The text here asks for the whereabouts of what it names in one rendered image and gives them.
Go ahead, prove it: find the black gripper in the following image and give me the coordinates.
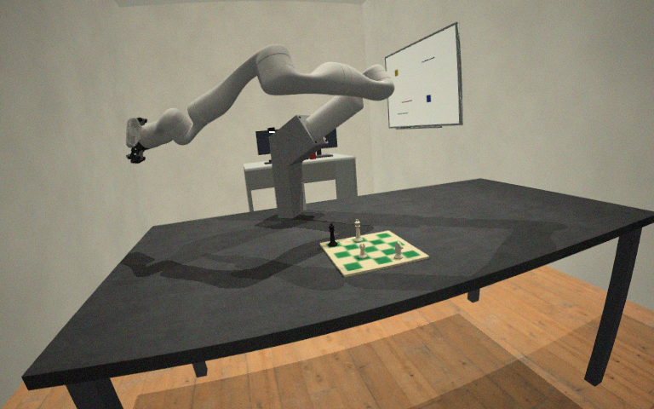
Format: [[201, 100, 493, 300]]
[[126, 118, 151, 164]]

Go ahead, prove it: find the green and cream chessboard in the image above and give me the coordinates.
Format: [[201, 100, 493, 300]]
[[319, 231, 429, 278]]

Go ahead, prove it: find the white knight chess piece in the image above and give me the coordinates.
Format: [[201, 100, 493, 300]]
[[394, 242, 404, 259]]

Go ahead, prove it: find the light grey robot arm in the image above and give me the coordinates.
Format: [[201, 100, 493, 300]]
[[126, 44, 394, 148]]

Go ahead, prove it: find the black chess king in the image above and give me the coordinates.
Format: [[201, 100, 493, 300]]
[[329, 223, 337, 247]]

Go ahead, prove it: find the white chess king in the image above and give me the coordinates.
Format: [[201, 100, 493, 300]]
[[354, 219, 363, 242]]

